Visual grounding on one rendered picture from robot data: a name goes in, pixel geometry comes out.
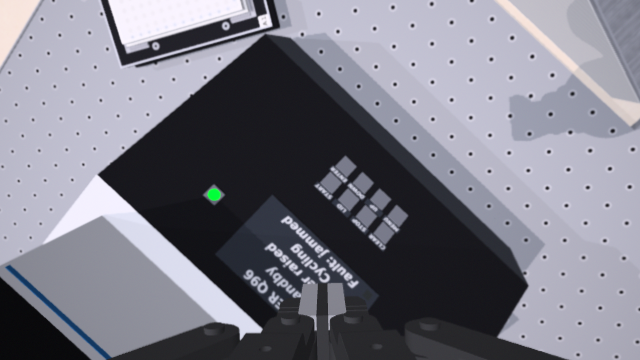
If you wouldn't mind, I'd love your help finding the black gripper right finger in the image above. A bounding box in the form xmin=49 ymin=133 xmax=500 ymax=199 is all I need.
xmin=322 ymin=283 xmax=567 ymax=360

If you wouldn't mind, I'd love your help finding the black rectangular frame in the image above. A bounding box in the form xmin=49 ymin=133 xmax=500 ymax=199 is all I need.
xmin=99 ymin=0 xmax=280 ymax=68

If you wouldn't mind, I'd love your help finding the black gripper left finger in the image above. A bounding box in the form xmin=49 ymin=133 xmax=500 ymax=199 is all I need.
xmin=107 ymin=283 xmax=323 ymax=360

